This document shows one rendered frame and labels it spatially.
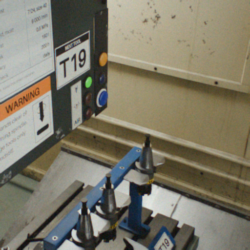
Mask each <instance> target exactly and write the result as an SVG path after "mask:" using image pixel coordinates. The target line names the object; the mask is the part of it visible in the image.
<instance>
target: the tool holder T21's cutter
mask: <svg viewBox="0 0 250 250"><path fill-rule="evenodd" d="M116 232H117V231H116V228H114V229H113V230H111V231H105V232H104V233H101V234H99V237H100V239H103V240H104V242H105V243H109V241H110V240H112V241H114V240H115V239H116Z"/></svg>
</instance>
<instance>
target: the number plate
mask: <svg viewBox="0 0 250 250"><path fill-rule="evenodd" d="M172 247H173V244H172V242H171V241H170V239H169V237H168V236H167V235H166V233H165V232H164V233H163V235H162V236H161V237H160V239H159V241H158V242H157V244H156V245H155V246H154V248H155V250H171V249H172Z"/></svg>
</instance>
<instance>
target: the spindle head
mask: <svg viewBox="0 0 250 250"><path fill-rule="evenodd" d="M50 4H51V21H52V34H53V53H54V48H56V47H58V46H60V45H62V44H65V43H66V42H67V41H70V40H72V39H74V38H76V37H78V36H79V35H81V34H83V33H85V32H87V31H90V69H89V70H87V71H86V72H84V73H83V74H82V75H80V76H78V77H77V78H75V79H73V80H72V81H71V82H69V83H67V84H65V85H64V86H62V88H60V89H58V90H57V88H56V69H55V64H54V71H53V72H51V73H50V74H49V75H47V76H45V77H43V78H41V79H39V80H37V82H34V83H33V84H31V85H29V86H27V87H26V88H25V89H23V90H21V91H19V92H17V93H15V94H13V96H10V97H9V98H7V99H5V100H3V101H2V102H1V103H0V105H1V104H3V103H4V102H6V101H7V100H9V99H11V98H13V97H15V96H17V95H18V94H20V93H21V92H23V91H25V90H27V89H29V88H30V87H32V86H33V85H35V84H37V83H39V82H41V81H42V80H44V79H45V78H47V77H49V76H50V84H51V102H52V119H53V134H52V135H51V136H49V137H48V138H46V139H45V140H44V141H43V142H42V143H40V144H38V145H37V146H36V147H34V148H33V149H32V150H31V151H29V152H28V153H27V154H25V155H24V156H22V157H21V158H20V159H19V160H18V161H16V162H14V163H13V164H12V165H11V166H10V167H8V168H6V169H5V170H4V171H3V172H1V173H0V187H2V186H3V185H5V184H6V183H7V182H8V181H10V180H11V179H12V178H13V177H15V176H16V175H17V174H18V173H20V172H21V171H22V170H23V169H25V168H26V167H28V165H30V164H31V163H33V162H34V161H35V160H36V159H38V158H39V157H40V156H41V155H43V154H44V153H45V152H46V151H48V150H49V149H50V148H51V147H52V146H54V145H55V144H57V143H58V142H59V141H60V140H62V139H63V138H64V137H65V136H67V135H68V134H69V133H70V132H72V131H73V130H72V115H71V86H72V85H74V84H76V83H77V82H79V81H81V82H82V123H83V122H85V119H84V117H83V114H84V111H85V109H86V108H87V106H91V107H92V110H93V111H92V115H93V114H94V14H96V13H98V12H100V11H103V10H105V9H106V8H107V0H50ZM54 63H55V59H54ZM86 75H91V76H92V84H91V87H90V88H89V89H84V87H83V81H84V78H85V76H86ZM87 91H91V92H92V101H91V103H90V104H89V105H85V104H84V103H83V97H84V95H85V93H86V92H87ZM82 123H81V124H82ZM78 126H79V125H78ZM74 130H75V129H74Z"/></svg>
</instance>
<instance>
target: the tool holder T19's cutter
mask: <svg viewBox="0 0 250 250"><path fill-rule="evenodd" d="M151 191H152V184H150V185H148V186H143V185H141V186H140V185H137V192H139V195H141V196H144V195H146V194H147V195H148V196H149V195H150V194H151Z"/></svg>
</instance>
